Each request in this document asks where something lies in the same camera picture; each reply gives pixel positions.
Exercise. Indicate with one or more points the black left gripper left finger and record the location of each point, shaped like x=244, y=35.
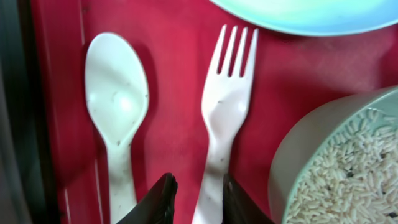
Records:
x=157, y=206

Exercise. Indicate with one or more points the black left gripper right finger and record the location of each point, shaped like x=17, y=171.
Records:
x=238, y=207

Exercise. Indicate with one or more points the white plastic fork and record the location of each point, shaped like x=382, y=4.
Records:
x=224, y=107

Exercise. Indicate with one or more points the green bowl with rice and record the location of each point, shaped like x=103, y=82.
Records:
x=338, y=164

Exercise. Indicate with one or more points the white plastic spoon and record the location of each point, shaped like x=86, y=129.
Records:
x=117, y=98

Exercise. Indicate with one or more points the red plastic tray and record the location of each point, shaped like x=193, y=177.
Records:
x=175, y=41

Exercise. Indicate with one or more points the light blue plate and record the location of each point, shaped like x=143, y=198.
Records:
x=314, y=18

